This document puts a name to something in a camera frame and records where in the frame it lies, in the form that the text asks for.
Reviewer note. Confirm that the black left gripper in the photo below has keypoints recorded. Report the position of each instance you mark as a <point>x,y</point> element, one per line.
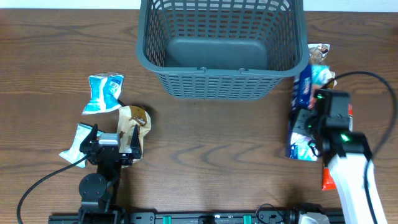
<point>126,158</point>

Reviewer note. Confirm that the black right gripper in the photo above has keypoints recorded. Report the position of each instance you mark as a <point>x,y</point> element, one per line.
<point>300,121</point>

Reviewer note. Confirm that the colourful tissue multipack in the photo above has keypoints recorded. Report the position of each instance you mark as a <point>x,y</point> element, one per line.
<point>311,78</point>

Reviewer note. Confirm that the tan brown snack bag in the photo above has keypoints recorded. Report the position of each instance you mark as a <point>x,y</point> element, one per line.
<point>129,116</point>

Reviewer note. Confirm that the beige brown cookie bag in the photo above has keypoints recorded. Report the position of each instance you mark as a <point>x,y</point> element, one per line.
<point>318,53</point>

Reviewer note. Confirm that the orange pasta packet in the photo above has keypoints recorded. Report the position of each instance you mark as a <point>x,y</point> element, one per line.
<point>327,181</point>

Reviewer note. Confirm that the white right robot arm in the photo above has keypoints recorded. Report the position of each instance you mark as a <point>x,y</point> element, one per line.
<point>347,156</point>

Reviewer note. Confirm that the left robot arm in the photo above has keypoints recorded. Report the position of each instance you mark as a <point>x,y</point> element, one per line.
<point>99,190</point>

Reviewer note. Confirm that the teal white snack packet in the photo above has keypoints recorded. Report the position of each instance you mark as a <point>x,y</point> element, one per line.
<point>73,154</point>

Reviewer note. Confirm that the blue white snack bag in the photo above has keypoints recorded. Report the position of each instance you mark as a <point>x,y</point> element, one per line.
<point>105,91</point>

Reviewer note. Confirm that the grey plastic basket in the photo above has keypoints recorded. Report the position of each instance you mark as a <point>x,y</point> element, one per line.
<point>231,49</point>

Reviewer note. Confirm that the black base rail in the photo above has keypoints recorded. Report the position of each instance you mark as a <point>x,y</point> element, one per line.
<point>264,216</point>

